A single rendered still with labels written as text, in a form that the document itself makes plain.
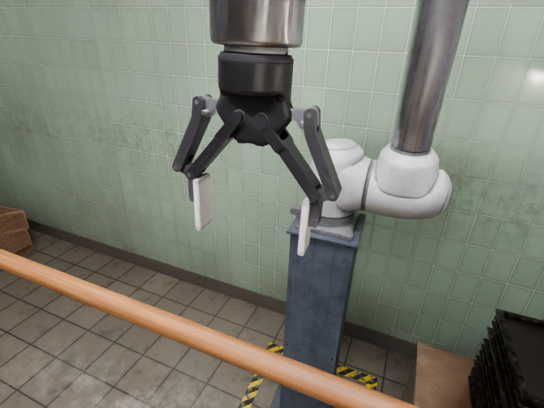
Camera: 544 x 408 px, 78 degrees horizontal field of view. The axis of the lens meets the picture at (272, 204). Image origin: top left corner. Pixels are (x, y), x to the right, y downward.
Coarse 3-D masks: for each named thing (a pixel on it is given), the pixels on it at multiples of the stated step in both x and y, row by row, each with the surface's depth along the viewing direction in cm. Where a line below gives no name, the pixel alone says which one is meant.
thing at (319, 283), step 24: (360, 216) 115; (312, 240) 104; (336, 240) 100; (288, 264) 111; (312, 264) 107; (336, 264) 104; (288, 288) 115; (312, 288) 111; (336, 288) 108; (288, 312) 120; (312, 312) 116; (336, 312) 112; (288, 336) 125; (312, 336) 120; (336, 336) 116; (312, 360) 126; (336, 360) 128
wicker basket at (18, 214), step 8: (0, 208) 253; (8, 208) 251; (0, 216) 233; (8, 216) 238; (16, 216) 253; (24, 216) 250; (16, 224) 245; (24, 224) 251; (0, 232) 234; (0, 240) 235
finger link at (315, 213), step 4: (320, 188) 37; (340, 188) 36; (320, 192) 36; (324, 192) 36; (324, 196) 36; (324, 200) 36; (328, 200) 36; (320, 204) 36; (312, 208) 37; (316, 208) 37; (320, 208) 37; (312, 212) 37; (316, 212) 37; (320, 212) 37; (312, 216) 37; (316, 216) 37; (320, 216) 38; (308, 220) 38; (312, 220) 38; (316, 220) 37; (320, 220) 38; (308, 224) 38; (312, 224) 38; (316, 224) 38
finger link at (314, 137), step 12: (312, 108) 33; (312, 120) 33; (312, 132) 33; (312, 144) 34; (324, 144) 35; (312, 156) 34; (324, 156) 34; (324, 168) 34; (324, 180) 35; (336, 180) 36; (336, 192) 35
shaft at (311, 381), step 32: (0, 256) 56; (64, 288) 50; (96, 288) 49; (128, 320) 46; (160, 320) 44; (224, 352) 41; (256, 352) 40; (288, 384) 38; (320, 384) 37; (352, 384) 37
